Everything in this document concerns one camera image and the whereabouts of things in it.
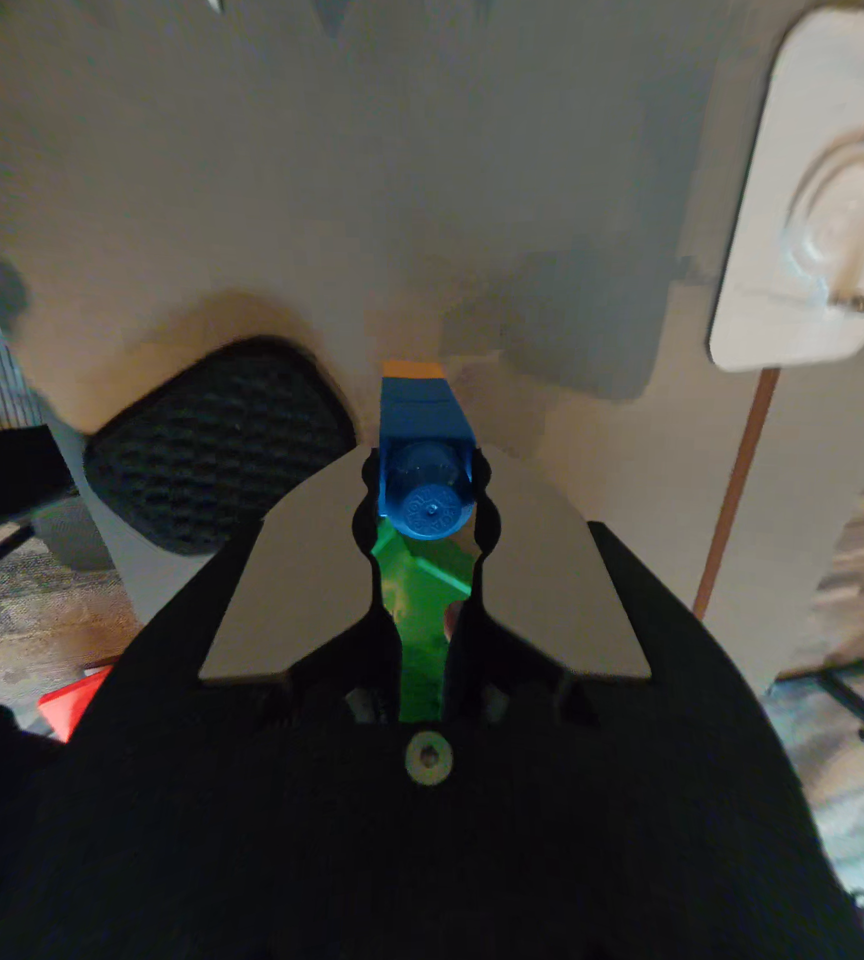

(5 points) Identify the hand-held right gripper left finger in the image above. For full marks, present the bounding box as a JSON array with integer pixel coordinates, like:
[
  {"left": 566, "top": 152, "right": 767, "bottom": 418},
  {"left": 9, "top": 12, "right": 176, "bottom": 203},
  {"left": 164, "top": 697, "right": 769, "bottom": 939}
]
[{"left": 198, "top": 446, "right": 403, "bottom": 684}]

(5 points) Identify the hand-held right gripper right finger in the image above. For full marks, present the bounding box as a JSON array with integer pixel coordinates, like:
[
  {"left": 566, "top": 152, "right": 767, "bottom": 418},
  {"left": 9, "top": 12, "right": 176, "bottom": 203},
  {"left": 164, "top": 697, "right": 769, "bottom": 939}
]
[{"left": 445, "top": 446, "right": 656, "bottom": 684}]

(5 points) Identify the green plastic bin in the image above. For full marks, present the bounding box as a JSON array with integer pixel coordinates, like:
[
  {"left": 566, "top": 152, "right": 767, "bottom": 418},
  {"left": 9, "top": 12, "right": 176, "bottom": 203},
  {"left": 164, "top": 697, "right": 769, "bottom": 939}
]
[{"left": 370, "top": 519, "right": 478, "bottom": 723}]

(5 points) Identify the blue mega block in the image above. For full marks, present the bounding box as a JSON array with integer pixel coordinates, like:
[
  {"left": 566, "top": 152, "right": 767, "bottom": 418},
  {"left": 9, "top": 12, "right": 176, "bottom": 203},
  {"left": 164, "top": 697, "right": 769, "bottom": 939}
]
[{"left": 377, "top": 377, "right": 478, "bottom": 543}]

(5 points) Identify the black mesh mat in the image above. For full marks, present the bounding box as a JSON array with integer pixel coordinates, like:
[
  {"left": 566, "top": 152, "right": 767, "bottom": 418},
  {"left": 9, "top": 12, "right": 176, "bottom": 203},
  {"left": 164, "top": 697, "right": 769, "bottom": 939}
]
[{"left": 83, "top": 337, "right": 358, "bottom": 556}]

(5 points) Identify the red plastic object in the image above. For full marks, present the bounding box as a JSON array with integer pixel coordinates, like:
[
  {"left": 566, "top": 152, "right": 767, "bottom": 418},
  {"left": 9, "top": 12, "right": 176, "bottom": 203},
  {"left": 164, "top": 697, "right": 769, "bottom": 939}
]
[{"left": 36, "top": 663, "right": 114, "bottom": 744}]

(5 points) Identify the white document stand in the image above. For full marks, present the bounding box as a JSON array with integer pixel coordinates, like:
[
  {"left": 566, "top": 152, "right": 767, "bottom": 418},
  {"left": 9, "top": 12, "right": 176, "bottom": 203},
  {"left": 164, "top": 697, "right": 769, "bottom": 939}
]
[{"left": 708, "top": 7, "right": 864, "bottom": 372}]

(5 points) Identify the black metal frame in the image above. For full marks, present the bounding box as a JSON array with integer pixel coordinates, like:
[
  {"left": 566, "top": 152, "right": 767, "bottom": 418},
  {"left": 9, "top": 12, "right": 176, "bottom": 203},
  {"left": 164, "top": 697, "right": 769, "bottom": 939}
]
[{"left": 775, "top": 658, "right": 864, "bottom": 759}]

